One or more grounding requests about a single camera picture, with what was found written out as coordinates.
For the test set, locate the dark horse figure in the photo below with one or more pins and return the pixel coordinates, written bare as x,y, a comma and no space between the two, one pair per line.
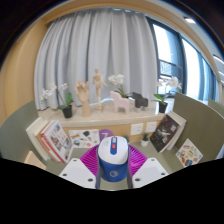
140,100

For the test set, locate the wooden mannequin figure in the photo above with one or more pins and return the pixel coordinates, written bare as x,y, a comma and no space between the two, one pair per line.
98,86

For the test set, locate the green desk divider panel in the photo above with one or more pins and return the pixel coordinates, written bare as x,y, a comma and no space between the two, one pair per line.
15,133
200,123

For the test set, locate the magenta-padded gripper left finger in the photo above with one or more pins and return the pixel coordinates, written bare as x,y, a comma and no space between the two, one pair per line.
88,163

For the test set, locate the white orchid in black pot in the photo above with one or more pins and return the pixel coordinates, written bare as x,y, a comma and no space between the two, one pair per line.
116,80
163,106
67,111

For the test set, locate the food sticker sheet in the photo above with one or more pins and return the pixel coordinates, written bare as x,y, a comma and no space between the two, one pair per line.
189,153

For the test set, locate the white wall socket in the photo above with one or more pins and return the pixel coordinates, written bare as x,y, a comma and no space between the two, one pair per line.
151,127
136,129

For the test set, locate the dark cover book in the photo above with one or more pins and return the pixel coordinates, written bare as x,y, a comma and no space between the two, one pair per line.
164,133

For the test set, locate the red and white picture magazine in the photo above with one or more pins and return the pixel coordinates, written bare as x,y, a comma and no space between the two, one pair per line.
58,141

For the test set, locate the thick white book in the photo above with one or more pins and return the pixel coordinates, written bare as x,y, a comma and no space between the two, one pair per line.
180,125

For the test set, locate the blue and white computer mouse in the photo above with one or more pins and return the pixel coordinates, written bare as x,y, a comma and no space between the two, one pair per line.
112,160

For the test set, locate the tan book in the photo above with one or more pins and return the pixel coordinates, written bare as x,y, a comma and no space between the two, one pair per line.
42,140

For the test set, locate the wooden desk back shelf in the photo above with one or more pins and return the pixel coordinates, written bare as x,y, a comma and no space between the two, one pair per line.
110,120

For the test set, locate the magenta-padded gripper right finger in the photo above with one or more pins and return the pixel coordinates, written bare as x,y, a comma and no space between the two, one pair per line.
138,161

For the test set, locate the purple round sign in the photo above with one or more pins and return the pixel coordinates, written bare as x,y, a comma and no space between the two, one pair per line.
105,134

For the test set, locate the dark-framed window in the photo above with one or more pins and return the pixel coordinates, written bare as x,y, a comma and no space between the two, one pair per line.
193,66

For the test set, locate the beige card board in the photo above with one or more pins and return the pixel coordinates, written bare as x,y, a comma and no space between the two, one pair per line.
33,160

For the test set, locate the white sticker sheet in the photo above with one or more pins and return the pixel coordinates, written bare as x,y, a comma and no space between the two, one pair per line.
83,138

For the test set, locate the pink horse figure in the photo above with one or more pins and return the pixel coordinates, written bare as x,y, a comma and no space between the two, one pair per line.
120,102

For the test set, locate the grey curtain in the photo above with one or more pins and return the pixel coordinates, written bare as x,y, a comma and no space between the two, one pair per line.
100,43

